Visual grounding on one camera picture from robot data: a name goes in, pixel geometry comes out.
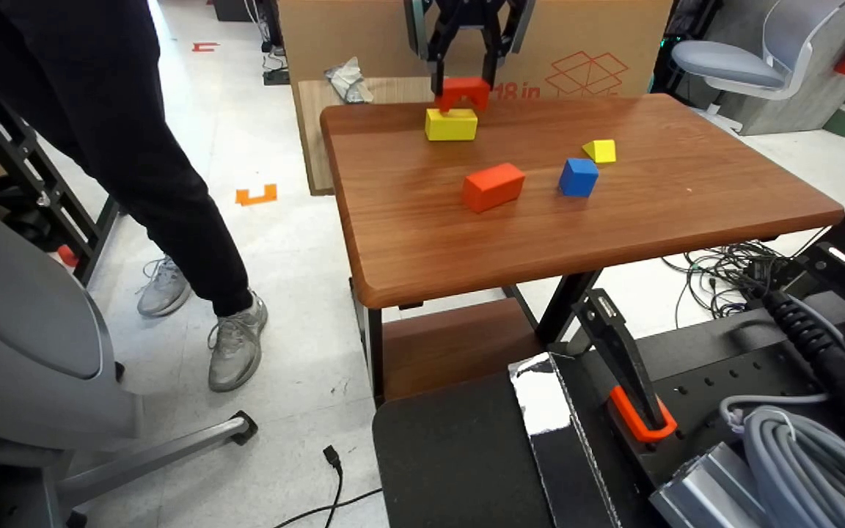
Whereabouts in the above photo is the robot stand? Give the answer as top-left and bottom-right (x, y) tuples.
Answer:
(372, 180), (845, 528)

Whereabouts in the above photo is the crumpled plastic bag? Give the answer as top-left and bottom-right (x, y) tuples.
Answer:
(323, 56), (375, 104)

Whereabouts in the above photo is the yellow wedge block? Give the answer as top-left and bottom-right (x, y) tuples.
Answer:
(582, 139), (618, 165)

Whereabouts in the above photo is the grey office chair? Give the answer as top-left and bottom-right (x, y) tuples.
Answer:
(0, 161), (259, 528)

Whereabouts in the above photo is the blue cube block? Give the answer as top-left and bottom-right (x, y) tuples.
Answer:
(558, 158), (601, 198)

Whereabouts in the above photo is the orange rectangular block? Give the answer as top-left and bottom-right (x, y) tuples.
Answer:
(462, 163), (527, 214)

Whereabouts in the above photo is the silver aluminium profile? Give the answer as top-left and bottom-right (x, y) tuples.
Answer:
(648, 440), (769, 528)

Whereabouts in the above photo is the black clamp with orange tip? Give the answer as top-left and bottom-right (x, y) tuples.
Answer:
(572, 287), (679, 445)

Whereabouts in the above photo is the coil of grey cable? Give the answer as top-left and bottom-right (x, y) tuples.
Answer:
(719, 394), (845, 528)

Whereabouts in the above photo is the wooden board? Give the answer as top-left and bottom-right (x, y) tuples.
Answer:
(296, 76), (435, 196)

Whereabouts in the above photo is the thick black ribbed cable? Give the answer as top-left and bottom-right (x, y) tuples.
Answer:
(739, 279), (845, 472)

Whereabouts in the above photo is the person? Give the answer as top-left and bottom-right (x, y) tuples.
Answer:
(0, 0), (270, 393)

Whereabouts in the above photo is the tangle of black cables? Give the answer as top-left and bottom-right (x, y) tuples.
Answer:
(660, 236), (834, 331)

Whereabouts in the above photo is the white and grey chair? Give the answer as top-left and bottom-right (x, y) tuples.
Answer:
(670, 0), (845, 137)

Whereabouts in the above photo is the yellow rectangular block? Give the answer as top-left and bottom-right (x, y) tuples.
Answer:
(425, 108), (479, 142)

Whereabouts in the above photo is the black metal rack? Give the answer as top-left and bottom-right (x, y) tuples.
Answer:
(0, 59), (124, 288)

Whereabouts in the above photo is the orange arch block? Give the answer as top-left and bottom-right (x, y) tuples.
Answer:
(434, 76), (491, 114)

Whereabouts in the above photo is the large cardboard box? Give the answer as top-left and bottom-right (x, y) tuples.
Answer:
(276, 0), (676, 100)

